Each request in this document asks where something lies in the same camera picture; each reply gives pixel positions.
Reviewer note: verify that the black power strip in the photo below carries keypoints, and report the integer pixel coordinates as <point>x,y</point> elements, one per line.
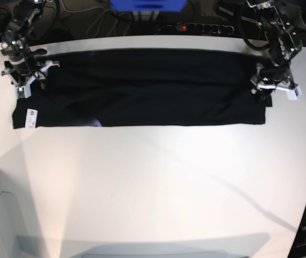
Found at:
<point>197,29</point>

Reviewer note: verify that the blue plastic box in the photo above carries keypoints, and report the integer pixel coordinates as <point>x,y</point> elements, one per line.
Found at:
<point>148,5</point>

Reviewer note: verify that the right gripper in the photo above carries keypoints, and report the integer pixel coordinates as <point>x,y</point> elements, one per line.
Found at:
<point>26,77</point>

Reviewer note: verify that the black T-shirt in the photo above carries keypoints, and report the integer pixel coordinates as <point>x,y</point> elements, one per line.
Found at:
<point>147,87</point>

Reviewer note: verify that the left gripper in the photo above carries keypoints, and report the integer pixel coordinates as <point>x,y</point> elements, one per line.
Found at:
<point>268,79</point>

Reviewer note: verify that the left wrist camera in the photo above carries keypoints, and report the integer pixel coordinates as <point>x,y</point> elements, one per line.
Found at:
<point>294,94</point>

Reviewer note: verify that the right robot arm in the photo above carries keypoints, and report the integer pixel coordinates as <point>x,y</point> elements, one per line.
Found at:
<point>21,65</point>

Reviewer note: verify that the white shirt label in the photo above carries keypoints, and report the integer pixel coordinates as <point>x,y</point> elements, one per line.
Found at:
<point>31,118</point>

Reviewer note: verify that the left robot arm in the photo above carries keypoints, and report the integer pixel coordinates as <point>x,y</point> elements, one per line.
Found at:
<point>282,46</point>

